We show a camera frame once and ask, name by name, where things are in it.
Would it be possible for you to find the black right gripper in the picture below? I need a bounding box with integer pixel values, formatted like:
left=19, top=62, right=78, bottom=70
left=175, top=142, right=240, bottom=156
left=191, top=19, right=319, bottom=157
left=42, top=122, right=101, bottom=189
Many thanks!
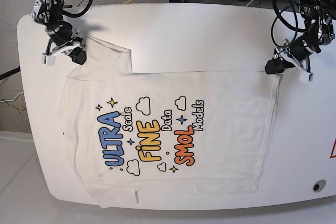
left=47, top=30, right=87, bottom=65

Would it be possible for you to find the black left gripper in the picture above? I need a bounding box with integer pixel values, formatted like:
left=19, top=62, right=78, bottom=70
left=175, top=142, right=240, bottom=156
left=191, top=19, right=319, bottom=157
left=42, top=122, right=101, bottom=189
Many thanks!
left=265, top=39, right=314, bottom=74

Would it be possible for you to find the white printed T-shirt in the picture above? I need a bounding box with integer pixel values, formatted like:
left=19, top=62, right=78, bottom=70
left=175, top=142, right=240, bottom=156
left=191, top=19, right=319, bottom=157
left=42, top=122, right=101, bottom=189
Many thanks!
left=58, top=37, right=280, bottom=208

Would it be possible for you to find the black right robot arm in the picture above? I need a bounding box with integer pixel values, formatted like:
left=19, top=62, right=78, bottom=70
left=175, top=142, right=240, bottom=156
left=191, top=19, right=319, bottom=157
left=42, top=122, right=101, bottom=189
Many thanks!
left=31, top=0, right=93, bottom=65

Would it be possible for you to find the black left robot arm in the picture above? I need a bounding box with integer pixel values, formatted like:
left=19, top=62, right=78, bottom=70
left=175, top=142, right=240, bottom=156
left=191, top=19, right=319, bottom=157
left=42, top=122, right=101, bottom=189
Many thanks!
left=265, top=0, right=335, bottom=75

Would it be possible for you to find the red triangle sticker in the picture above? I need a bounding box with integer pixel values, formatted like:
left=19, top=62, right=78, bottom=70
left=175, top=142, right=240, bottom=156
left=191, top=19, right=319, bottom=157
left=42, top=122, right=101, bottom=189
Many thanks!
left=330, top=140, right=336, bottom=158

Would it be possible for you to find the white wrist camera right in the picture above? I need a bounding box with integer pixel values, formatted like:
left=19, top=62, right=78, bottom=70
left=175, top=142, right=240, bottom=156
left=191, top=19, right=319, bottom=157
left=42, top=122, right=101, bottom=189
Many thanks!
left=41, top=54, right=56, bottom=66

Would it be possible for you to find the table cable grommet hole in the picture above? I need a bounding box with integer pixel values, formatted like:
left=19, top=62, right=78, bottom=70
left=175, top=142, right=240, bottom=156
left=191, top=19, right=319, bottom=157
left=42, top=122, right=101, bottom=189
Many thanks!
left=312, top=179, right=326, bottom=193

